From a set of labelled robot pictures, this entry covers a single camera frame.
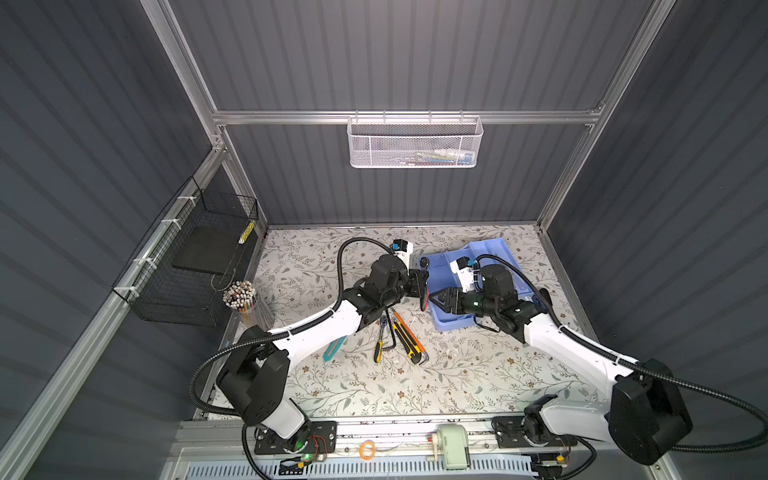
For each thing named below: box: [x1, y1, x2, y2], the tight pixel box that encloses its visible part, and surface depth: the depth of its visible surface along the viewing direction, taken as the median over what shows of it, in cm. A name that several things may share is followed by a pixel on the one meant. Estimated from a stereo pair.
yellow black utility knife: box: [392, 322, 422, 364], surface depth 90 cm
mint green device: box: [438, 423, 471, 470], surface depth 69 cm
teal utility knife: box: [323, 335, 348, 362], surface depth 90 cm
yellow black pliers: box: [374, 316, 387, 363], surface depth 90 cm
